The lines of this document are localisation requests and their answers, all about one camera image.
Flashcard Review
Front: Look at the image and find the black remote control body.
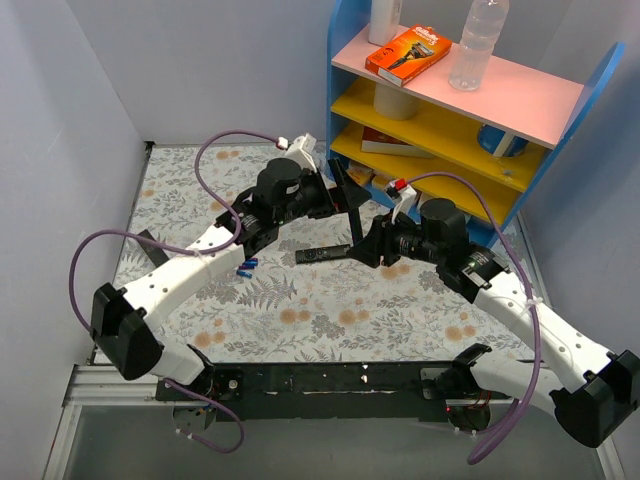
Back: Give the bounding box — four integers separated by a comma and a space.
348, 208, 364, 246

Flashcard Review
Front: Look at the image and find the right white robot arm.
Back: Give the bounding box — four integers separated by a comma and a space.
347, 199, 639, 448

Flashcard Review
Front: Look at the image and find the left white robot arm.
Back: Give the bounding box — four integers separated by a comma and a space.
91, 158, 371, 400

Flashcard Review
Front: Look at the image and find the black remote with buttons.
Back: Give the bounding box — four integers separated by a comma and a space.
295, 244, 351, 265

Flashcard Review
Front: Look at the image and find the yellow tissue pack left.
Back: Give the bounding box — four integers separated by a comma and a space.
347, 160, 375, 186

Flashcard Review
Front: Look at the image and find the orange tissue pack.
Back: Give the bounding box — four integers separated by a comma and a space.
371, 174, 394, 192

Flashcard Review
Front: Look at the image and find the floral table mat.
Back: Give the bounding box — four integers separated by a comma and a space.
130, 145, 532, 362

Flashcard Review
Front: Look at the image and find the red white book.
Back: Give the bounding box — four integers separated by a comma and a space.
361, 126, 434, 158

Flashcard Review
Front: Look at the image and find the blue shelf unit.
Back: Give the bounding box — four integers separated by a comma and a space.
326, 1, 625, 246

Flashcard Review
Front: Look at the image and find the white paper roll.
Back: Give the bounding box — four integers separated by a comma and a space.
373, 83, 420, 121

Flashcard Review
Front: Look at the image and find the blue battery lower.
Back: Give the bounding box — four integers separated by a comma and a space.
236, 269, 253, 279

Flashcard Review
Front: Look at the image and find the orange razor box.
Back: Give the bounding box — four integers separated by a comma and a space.
364, 25, 453, 87

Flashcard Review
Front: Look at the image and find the black battery cover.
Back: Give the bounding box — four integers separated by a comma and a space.
134, 229, 170, 267

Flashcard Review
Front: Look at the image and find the white bottle on shelf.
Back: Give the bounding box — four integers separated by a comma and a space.
368, 0, 403, 46

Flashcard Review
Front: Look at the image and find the clear plastic bottle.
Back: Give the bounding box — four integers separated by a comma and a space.
449, 0, 510, 92

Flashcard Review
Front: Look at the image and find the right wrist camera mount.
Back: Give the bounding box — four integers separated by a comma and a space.
385, 178, 417, 224

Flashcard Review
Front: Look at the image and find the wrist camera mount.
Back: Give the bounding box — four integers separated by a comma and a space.
276, 133, 318, 173
385, 178, 417, 224

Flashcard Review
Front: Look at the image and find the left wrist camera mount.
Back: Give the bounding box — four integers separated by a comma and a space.
276, 133, 318, 173

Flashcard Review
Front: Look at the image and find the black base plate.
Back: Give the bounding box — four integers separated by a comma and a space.
154, 360, 494, 424

